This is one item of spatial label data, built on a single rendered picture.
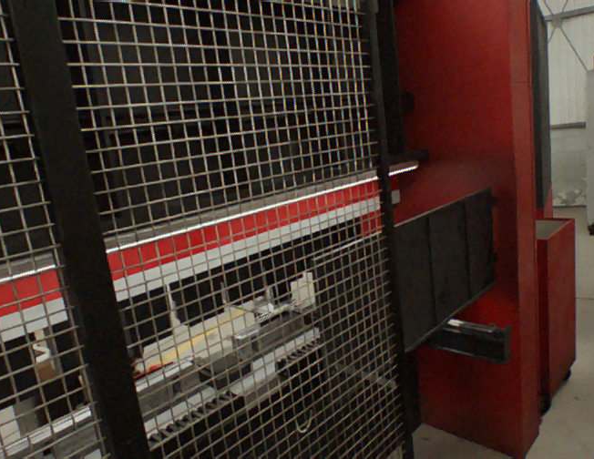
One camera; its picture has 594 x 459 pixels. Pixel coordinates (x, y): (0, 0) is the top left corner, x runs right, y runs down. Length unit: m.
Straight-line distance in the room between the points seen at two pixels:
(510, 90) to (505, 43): 0.19
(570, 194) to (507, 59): 6.39
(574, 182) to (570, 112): 1.07
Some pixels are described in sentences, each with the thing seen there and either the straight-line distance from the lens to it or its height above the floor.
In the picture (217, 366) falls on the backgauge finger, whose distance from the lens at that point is 1.43.
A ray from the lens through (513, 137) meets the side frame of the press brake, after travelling 2.15.
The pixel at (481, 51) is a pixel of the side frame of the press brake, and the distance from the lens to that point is 2.20.
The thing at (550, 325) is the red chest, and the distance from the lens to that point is 2.80.
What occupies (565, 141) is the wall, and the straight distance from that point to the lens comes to 8.34.
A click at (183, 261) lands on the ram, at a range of 1.52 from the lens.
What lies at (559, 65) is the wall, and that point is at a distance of 8.32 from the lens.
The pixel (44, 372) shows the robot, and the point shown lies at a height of 0.74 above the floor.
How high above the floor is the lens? 1.66
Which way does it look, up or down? 11 degrees down
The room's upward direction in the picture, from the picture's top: 8 degrees counter-clockwise
